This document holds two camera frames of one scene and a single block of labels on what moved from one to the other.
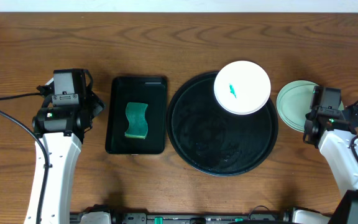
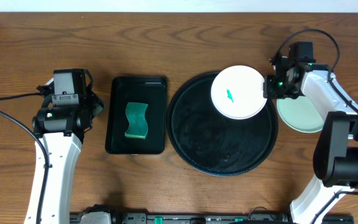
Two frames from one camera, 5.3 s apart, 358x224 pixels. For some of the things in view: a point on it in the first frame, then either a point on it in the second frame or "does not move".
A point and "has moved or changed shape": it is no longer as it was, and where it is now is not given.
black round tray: x=214 y=142 does not move
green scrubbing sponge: x=138 y=127 does not move
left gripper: x=96 y=104 does not move
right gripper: x=308 y=116 to x=268 y=91
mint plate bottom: x=294 y=99 does not move
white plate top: x=242 y=87 has moved or changed shape
